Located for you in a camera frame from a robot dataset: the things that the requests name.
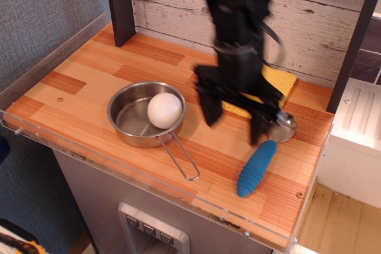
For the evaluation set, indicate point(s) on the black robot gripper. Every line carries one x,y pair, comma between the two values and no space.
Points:
238,80

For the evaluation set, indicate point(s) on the blue handled metal spoon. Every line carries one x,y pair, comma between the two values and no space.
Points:
253,171

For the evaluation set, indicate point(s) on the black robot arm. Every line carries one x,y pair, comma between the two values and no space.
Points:
240,22

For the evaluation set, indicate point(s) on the folded yellow cloth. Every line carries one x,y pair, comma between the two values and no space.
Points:
283,81

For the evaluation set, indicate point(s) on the white egg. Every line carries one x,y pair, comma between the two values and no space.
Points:
164,110

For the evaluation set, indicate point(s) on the small steel saucepan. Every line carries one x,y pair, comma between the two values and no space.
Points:
127,112

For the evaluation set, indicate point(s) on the white toy sink unit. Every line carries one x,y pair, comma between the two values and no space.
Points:
350,163

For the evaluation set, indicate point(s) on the silver dispenser panel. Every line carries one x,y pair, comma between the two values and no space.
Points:
142,229

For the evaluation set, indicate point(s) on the grey toy fridge cabinet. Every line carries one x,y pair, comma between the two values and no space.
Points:
98,194

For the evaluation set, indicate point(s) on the clear acrylic edge guard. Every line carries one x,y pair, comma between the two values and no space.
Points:
206,186

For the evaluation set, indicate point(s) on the yellow object bottom left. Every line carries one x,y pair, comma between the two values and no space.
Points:
12,245

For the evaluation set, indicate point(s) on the dark left shelf post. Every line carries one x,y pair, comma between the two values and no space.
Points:
122,20

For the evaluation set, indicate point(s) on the dark shelf post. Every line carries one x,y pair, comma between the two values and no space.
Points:
351,55
122,20

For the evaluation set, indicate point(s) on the dark right shelf post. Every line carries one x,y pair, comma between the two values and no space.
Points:
351,55

